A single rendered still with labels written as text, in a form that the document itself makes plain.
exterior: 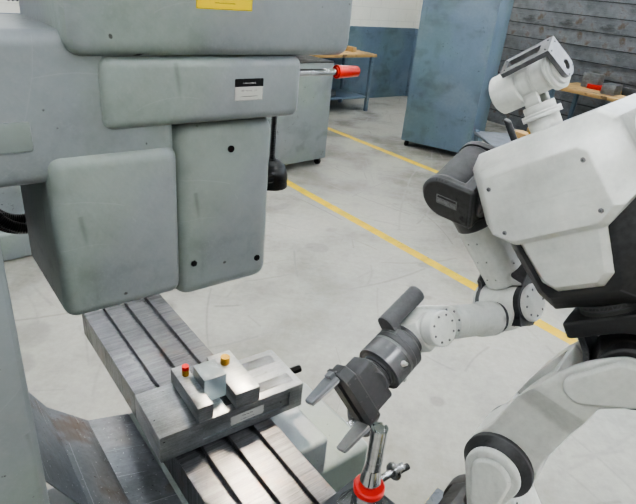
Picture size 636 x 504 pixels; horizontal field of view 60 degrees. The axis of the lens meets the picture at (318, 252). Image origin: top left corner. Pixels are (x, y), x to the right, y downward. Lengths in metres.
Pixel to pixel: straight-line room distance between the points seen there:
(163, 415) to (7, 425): 0.45
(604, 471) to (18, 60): 2.70
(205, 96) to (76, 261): 0.31
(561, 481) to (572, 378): 1.75
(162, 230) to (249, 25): 0.34
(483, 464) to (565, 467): 1.65
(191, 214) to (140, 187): 0.12
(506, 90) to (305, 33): 0.34
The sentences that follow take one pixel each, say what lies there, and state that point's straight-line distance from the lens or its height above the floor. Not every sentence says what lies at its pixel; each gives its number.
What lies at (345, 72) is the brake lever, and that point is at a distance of 1.03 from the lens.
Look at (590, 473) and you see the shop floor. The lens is 2.88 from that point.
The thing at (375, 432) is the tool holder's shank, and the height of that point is 1.30.
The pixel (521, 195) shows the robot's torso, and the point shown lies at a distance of 0.93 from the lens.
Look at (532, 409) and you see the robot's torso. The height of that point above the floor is 1.16.
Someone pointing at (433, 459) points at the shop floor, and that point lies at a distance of 2.63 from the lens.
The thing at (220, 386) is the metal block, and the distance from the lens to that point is 1.25.
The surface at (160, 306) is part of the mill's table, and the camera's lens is 1.72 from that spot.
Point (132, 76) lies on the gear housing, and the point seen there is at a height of 1.70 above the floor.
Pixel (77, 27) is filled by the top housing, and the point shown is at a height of 1.77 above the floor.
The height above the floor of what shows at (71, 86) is 1.69.
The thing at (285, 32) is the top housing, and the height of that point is 1.77.
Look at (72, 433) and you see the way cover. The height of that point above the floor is 0.93.
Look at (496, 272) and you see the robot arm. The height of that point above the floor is 1.35.
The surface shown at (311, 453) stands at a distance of 1.40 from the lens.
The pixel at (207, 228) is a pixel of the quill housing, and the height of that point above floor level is 1.44.
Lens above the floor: 1.85
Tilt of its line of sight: 26 degrees down
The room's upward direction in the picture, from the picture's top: 6 degrees clockwise
